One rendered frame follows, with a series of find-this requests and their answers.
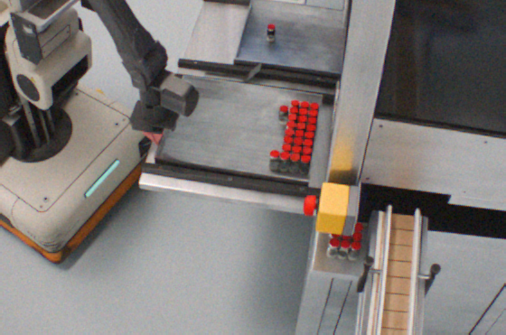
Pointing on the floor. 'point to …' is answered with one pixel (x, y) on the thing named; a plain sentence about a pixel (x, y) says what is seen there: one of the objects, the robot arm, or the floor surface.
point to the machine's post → (355, 98)
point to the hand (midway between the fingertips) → (157, 140)
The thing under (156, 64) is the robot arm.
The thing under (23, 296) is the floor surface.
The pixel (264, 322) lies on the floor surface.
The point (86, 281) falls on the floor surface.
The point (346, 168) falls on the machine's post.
